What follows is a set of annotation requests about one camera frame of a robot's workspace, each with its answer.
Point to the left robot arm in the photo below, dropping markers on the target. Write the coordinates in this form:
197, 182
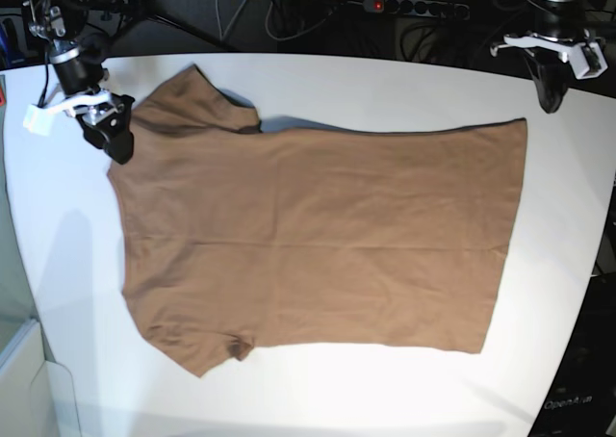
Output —
556, 19

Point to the brown T-shirt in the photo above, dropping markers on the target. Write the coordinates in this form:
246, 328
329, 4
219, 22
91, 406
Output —
236, 238

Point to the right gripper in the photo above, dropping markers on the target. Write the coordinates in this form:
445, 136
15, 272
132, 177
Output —
104, 118

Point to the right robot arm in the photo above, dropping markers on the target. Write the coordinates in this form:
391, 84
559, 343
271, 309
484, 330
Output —
77, 60

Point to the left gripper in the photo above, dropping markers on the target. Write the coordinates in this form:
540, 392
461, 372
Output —
550, 62

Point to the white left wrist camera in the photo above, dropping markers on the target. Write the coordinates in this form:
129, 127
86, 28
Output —
589, 59

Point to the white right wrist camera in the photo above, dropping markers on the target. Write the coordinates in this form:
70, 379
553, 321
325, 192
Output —
38, 121

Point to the black power strip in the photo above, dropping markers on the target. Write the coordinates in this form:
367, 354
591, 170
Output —
419, 8

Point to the white cabinet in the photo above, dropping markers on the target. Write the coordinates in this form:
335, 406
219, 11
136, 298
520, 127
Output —
37, 395

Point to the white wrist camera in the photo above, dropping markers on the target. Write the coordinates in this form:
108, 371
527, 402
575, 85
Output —
589, 59
38, 121

